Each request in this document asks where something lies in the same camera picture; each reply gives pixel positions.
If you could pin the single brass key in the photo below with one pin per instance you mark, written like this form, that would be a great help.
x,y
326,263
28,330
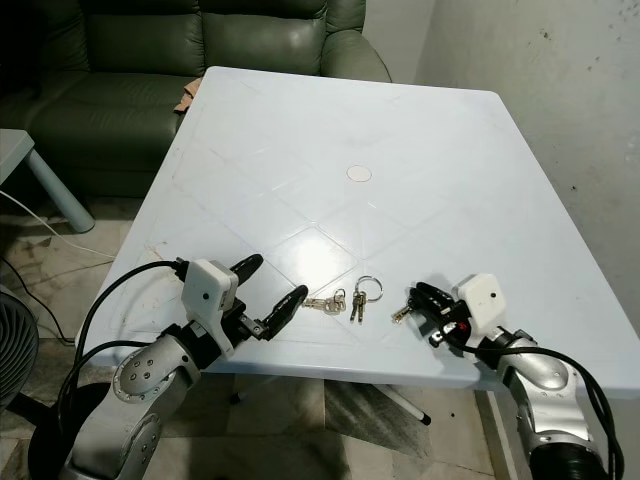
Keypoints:
x,y
400,314

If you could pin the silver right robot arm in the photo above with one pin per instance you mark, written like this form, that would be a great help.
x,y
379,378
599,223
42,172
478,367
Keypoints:
x,y
540,375

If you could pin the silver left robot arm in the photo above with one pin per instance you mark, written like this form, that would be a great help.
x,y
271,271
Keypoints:
x,y
135,385

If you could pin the white plastic table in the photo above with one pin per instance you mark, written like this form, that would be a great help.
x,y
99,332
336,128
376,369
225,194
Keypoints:
x,y
370,230

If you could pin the white round table cap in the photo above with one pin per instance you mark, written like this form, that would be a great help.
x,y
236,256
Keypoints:
x,y
359,174

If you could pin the black floor fan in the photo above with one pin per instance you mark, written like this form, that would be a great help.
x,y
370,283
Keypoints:
x,y
15,350

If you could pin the brown crumpled cloth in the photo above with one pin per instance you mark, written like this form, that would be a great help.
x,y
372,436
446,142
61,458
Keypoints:
x,y
188,97

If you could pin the small grey side table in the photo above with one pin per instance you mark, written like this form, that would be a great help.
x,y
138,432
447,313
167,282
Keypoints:
x,y
15,150

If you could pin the green leather sofa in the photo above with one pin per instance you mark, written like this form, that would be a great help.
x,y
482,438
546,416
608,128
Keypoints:
x,y
130,60

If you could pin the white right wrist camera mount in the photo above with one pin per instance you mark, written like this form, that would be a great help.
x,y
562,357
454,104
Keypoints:
x,y
482,298

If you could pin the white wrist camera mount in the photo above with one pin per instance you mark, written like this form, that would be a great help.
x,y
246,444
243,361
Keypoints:
x,y
208,292
482,298

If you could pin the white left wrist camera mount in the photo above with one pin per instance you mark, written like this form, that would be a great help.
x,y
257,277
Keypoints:
x,y
208,292

